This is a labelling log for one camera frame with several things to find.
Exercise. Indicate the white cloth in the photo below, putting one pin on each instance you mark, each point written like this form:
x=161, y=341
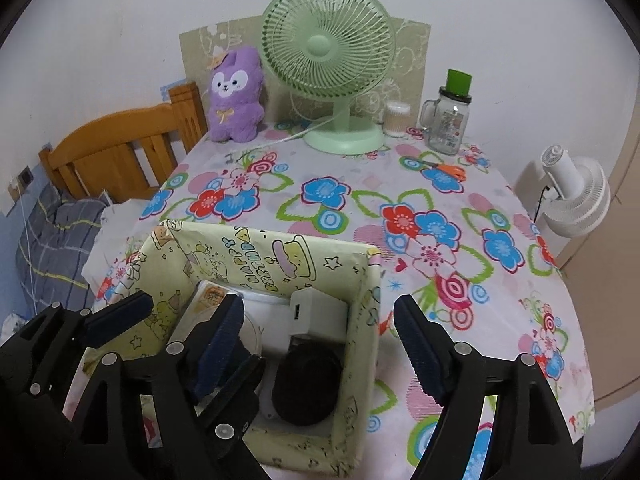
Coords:
x=130, y=207

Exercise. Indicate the clear cotton swab jar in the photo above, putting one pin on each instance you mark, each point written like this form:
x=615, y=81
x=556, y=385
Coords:
x=396, y=120

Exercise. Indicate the glass jar mug green lid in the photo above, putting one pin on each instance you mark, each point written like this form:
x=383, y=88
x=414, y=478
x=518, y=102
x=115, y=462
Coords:
x=447, y=117

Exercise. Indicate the white pedestal fan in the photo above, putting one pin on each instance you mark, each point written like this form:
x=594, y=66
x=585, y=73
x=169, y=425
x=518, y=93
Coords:
x=575, y=195

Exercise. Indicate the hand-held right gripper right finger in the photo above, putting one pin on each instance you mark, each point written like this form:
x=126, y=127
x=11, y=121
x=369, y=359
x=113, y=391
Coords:
x=417, y=350

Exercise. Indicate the green desk fan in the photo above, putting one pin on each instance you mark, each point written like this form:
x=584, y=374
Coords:
x=325, y=50

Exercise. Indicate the purple plush toy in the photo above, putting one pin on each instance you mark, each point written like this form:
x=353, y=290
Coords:
x=235, y=95

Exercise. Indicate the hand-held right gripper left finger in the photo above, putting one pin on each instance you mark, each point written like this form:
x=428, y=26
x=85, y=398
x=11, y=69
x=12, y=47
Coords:
x=220, y=345

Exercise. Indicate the yellow patterned storage box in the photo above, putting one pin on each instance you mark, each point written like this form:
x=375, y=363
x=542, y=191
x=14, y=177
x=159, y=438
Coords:
x=300, y=260

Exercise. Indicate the small white charger cube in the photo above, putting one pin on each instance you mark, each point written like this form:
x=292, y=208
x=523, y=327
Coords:
x=317, y=312

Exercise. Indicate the long white device orange label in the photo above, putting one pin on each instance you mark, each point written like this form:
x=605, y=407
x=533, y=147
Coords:
x=215, y=295

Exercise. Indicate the green patterned backing board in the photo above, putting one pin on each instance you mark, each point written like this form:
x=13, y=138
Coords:
x=410, y=60

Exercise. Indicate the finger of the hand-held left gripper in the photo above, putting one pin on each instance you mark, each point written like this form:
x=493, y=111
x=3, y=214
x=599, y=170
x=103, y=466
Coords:
x=240, y=385
x=122, y=315

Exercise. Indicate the black round holder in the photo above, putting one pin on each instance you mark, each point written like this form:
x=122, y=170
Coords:
x=307, y=385

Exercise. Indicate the wall socket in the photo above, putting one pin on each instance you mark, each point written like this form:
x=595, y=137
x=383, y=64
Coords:
x=24, y=177

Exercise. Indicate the round beige disc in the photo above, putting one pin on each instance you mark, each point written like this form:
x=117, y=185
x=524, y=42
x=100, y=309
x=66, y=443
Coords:
x=252, y=332

